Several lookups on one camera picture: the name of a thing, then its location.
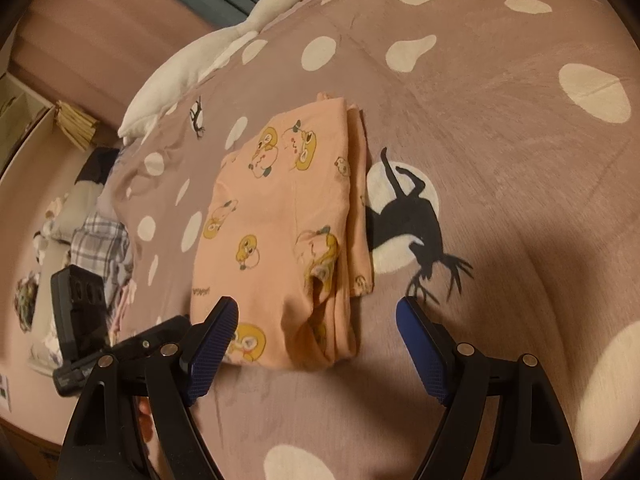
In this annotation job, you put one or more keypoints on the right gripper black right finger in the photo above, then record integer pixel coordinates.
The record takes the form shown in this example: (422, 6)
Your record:
(531, 439)

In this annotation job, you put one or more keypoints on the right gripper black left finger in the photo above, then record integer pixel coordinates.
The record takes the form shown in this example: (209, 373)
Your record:
(172, 365)

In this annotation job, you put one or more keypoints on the peach cartoon print garment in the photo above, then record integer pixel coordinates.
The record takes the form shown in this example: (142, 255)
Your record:
(285, 236)

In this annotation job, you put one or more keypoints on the person's right hand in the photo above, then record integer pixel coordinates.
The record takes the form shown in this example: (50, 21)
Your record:
(145, 420)

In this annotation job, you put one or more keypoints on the plaid grey white cloth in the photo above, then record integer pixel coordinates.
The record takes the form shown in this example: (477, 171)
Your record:
(102, 246)

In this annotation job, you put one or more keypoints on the white pillow on floor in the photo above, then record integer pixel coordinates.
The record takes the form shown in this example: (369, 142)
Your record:
(79, 203)

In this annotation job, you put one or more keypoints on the black cloth on floor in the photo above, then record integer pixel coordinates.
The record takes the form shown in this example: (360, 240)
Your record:
(98, 165)

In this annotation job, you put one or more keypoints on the tan woven basket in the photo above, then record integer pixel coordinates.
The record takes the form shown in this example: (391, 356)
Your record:
(78, 126)

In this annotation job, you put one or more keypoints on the white shelf unit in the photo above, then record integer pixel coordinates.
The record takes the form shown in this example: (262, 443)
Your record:
(23, 112)

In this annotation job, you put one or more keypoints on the white goose plush toy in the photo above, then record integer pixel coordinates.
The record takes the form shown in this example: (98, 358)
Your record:
(189, 65)

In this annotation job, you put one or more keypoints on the pink curtain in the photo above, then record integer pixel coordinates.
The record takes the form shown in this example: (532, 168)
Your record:
(98, 53)

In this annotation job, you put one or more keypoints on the mauve polka dot bedspread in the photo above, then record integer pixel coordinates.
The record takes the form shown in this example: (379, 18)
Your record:
(503, 168)

